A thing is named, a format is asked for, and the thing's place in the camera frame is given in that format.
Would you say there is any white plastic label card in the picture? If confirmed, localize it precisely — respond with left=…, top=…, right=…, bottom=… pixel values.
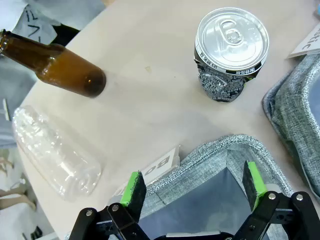
left=285, top=23, right=320, bottom=60

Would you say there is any brown glass bottle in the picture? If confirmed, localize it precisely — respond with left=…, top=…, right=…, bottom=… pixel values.
left=0, top=29, right=107, bottom=99

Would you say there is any grey fabric basket bottle label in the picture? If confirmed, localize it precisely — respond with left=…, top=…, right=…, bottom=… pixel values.
left=64, top=134, right=295, bottom=240

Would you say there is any white handwritten paper sheet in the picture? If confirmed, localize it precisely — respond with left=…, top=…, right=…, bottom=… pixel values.
left=11, top=0, right=62, bottom=46

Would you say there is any crushed black grey can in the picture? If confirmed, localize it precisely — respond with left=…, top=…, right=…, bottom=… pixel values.
left=192, top=7, right=270, bottom=103

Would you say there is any clear plastic bottle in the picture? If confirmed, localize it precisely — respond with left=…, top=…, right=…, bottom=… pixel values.
left=11, top=104, right=103, bottom=202

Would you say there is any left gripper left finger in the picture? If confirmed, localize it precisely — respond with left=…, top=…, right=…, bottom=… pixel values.
left=68, top=171, right=151, bottom=240

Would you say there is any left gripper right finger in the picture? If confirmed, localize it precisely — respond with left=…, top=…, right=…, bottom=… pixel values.
left=233, top=160, right=320, bottom=240

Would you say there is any white bottle label card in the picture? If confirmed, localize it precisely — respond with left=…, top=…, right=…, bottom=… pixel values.
left=114, top=146, right=181, bottom=198

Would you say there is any grey fabric basket plastic label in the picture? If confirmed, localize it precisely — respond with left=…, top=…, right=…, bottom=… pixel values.
left=261, top=52, right=320, bottom=198

